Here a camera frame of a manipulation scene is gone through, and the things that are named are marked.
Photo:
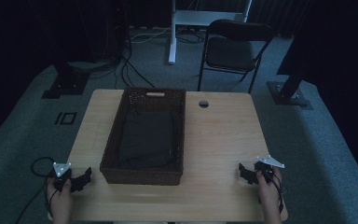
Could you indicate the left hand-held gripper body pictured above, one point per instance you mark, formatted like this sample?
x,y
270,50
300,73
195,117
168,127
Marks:
x,y
62,174

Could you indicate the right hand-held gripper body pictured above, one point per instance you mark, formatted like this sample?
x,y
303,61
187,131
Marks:
x,y
265,166

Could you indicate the white metal stand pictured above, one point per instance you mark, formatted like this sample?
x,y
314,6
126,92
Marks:
x,y
199,17

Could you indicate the brown woven basket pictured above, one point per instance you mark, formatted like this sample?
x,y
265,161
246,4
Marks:
x,y
113,161

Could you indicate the dark cloth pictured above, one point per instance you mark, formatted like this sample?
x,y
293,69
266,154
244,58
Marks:
x,y
147,140

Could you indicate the black folding chair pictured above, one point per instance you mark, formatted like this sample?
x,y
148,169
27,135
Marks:
x,y
230,53

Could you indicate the person's left hand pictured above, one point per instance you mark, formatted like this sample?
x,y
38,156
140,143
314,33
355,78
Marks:
x,y
60,199

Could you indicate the black stand with base plate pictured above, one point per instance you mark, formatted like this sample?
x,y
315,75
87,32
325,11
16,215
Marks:
x,y
287,93
66,84

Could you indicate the person's right hand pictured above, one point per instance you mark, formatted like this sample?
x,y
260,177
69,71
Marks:
x,y
268,193

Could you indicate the dark curtain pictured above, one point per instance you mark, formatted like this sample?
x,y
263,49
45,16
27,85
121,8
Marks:
x,y
279,15

